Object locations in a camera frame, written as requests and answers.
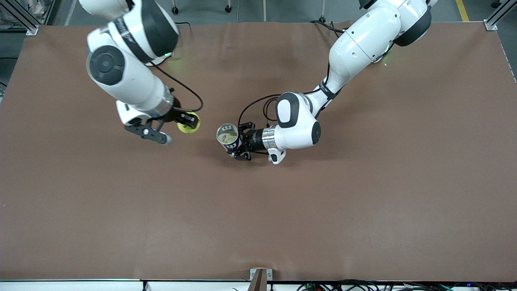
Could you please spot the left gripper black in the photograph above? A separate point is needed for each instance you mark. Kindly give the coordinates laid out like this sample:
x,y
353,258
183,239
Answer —
x,y
254,139

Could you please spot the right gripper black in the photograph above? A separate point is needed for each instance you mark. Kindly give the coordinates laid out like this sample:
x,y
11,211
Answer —
x,y
179,114

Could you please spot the yellow tennis ball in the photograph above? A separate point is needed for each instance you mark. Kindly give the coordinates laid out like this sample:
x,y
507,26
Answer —
x,y
185,129
228,139

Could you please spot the clear tennis ball can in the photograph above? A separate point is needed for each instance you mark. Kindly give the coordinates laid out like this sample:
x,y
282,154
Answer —
x,y
233,148

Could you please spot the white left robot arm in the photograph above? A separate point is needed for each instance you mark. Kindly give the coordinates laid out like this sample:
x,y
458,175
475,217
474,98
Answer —
x,y
363,40

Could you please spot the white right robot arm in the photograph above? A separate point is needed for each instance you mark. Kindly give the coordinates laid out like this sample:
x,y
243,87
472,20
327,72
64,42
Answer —
x,y
129,81

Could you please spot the brown table cover sheet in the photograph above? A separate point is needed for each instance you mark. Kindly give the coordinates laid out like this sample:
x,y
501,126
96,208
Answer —
x,y
258,222

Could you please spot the thin white pole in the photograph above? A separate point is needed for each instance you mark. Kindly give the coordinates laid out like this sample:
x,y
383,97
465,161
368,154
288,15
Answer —
x,y
264,10

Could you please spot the grey metal edge bracket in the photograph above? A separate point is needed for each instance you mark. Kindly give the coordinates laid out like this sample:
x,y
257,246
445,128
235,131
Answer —
x,y
260,279

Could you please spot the aluminium frame post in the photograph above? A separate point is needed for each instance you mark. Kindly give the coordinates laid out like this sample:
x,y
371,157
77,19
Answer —
x,y
31,29
490,25

